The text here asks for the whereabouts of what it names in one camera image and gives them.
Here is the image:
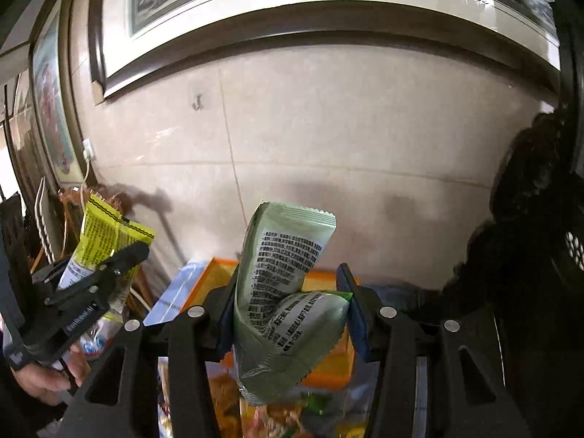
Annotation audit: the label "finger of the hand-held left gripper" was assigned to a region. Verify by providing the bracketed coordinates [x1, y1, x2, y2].
[43, 242, 151, 310]
[30, 259, 70, 296]

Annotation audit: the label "pale green snack packet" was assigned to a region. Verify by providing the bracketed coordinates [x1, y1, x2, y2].
[233, 201, 354, 407]

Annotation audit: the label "pile of snack packets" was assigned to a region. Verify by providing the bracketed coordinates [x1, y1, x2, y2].
[157, 358, 379, 438]

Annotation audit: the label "white boards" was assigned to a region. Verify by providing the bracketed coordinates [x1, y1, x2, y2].
[33, 176, 58, 258]

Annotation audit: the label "large framed picture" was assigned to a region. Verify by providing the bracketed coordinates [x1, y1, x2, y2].
[89, 0, 561, 101]

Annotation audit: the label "dark carved furniture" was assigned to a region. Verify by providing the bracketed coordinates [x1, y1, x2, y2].
[440, 109, 584, 438]

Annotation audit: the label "light blue tablecloth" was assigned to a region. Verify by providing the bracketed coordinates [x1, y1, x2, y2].
[143, 260, 213, 327]

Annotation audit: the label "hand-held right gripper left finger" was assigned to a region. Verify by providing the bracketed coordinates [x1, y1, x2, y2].
[59, 274, 240, 438]

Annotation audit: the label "person's left hand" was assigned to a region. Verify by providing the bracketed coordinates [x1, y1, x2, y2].
[10, 343, 92, 407]

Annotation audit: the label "orange cardboard box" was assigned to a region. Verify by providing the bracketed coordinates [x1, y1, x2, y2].
[201, 258, 359, 391]

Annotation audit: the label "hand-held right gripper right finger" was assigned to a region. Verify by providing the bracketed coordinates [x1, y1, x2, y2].
[337, 263, 532, 438]

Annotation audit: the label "yellow-green snack packet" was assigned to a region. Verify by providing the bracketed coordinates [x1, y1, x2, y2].
[57, 194, 156, 315]

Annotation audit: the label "framed floral picture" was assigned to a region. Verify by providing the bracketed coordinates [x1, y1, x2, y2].
[28, 0, 85, 188]

